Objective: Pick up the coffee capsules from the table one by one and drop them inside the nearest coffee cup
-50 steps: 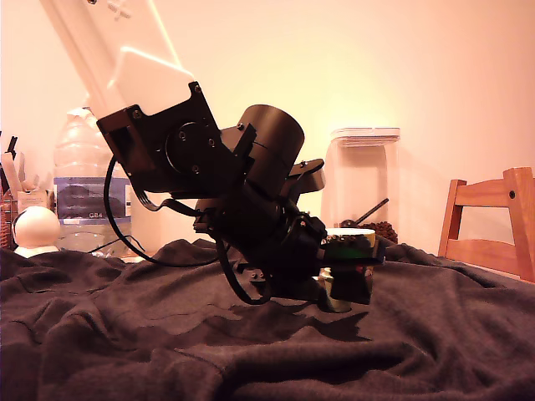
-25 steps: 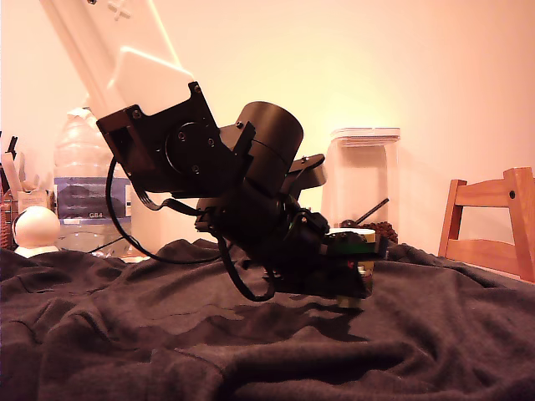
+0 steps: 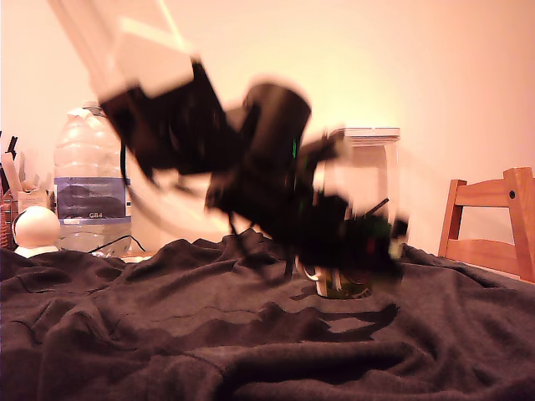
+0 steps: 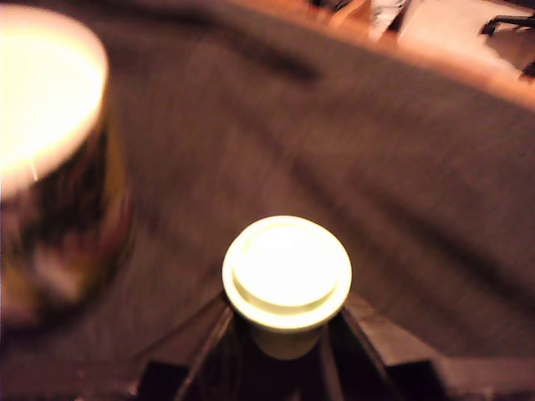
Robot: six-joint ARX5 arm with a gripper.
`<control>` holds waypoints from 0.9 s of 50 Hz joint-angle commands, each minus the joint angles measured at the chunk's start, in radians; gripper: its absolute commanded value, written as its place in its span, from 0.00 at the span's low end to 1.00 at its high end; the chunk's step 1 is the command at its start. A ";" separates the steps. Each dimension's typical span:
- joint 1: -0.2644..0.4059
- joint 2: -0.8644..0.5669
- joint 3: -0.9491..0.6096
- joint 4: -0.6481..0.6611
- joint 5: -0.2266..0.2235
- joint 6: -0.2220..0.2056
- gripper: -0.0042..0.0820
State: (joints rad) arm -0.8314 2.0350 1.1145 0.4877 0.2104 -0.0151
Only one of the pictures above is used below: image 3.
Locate printed coffee mug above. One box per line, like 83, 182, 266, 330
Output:
301, 265, 374, 300

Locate black scoop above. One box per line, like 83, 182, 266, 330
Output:
366, 198, 390, 219

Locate clear plastic storage jar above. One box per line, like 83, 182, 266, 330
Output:
319, 126, 401, 247

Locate wooden chair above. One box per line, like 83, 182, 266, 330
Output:
437, 166, 535, 285

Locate dark blanket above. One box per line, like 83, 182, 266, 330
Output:
0, 233, 535, 401

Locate large clear water bottle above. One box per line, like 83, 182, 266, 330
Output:
53, 99, 135, 256

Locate pale card box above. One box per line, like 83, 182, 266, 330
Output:
17, 188, 50, 209

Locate woven basket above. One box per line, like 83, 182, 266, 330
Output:
0, 199, 20, 251

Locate pale wooden utensil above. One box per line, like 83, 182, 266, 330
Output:
1, 152, 21, 198

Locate thin black cable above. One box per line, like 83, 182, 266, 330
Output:
87, 235, 146, 256

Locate small white round camera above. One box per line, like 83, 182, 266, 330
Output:
12, 205, 62, 259

